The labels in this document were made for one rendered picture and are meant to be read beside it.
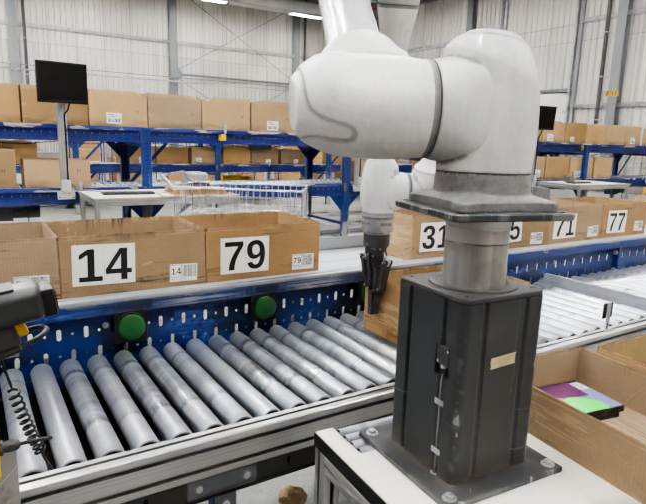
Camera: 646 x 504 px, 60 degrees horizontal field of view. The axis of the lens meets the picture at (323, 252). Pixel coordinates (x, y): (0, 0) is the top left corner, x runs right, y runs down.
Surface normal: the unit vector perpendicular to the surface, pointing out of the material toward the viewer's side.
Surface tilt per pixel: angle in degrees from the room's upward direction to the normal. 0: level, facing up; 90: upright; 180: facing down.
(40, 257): 90
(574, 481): 0
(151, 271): 91
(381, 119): 105
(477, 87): 80
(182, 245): 90
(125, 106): 86
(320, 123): 119
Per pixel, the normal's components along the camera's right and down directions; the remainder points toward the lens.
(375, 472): 0.03, -0.98
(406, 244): -0.84, 0.09
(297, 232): 0.54, 0.18
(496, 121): -0.08, 0.20
